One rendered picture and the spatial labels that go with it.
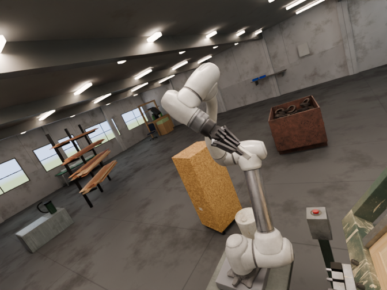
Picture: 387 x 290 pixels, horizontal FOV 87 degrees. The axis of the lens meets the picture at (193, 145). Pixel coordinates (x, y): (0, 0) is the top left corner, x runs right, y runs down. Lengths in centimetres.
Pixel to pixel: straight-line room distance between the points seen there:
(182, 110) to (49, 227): 581
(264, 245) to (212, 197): 154
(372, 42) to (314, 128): 703
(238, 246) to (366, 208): 81
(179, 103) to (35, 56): 230
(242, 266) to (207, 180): 145
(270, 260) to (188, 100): 100
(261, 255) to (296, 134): 338
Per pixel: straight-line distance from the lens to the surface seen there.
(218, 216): 293
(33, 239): 636
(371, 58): 1114
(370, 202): 164
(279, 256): 138
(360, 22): 1103
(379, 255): 144
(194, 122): 84
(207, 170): 268
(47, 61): 297
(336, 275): 157
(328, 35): 1099
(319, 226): 168
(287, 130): 445
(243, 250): 138
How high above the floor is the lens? 200
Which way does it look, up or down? 15 degrees down
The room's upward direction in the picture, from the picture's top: 23 degrees counter-clockwise
